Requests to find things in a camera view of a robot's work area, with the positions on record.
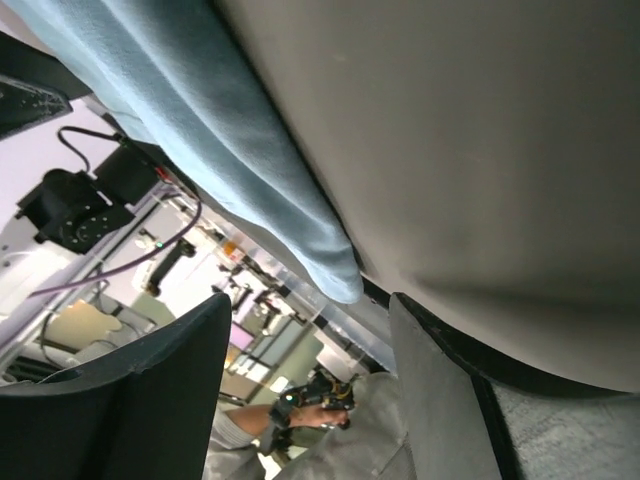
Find black handheld controller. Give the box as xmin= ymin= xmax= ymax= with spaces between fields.
xmin=269 ymin=372 xmax=355 ymax=430

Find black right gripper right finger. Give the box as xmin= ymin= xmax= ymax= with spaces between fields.
xmin=388 ymin=293 xmax=639 ymax=479

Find light blue t shirt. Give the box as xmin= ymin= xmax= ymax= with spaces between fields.
xmin=10 ymin=1 xmax=364 ymax=304

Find person in grey clothes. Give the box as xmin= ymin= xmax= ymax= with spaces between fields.
xmin=202 ymin=372 xmax=417 ymax=480

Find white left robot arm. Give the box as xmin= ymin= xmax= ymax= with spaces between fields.
xmin=1 ymin=34 xmax=188 ymax=274

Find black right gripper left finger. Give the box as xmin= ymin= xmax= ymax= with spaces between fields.
xmin=1 ymin=294 xmax=231 ymax=479

